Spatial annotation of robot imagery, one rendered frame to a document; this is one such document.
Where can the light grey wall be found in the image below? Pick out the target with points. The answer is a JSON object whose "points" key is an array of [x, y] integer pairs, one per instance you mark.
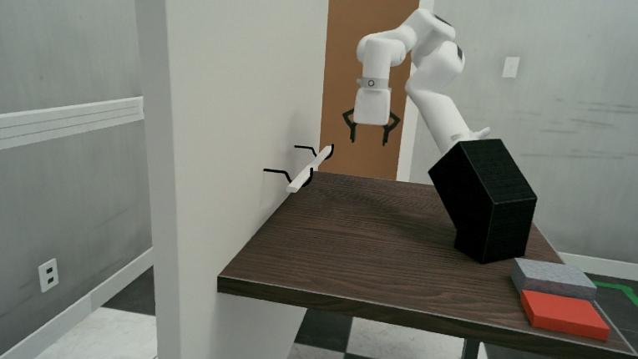
{"points": [[229, 88]]}

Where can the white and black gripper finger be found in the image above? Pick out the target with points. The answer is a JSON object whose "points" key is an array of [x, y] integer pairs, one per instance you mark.
{"points": [[389, 128], [350, 124]]}

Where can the red flat block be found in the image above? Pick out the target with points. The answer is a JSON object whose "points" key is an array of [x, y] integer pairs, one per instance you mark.
{"points": [[563, 314]]}

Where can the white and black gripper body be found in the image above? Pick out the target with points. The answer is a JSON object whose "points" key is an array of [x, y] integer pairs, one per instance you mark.
{"points": [[373, 108]]}

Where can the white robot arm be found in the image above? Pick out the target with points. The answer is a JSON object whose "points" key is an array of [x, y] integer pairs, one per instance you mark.
{"points": [[423, 32]]}

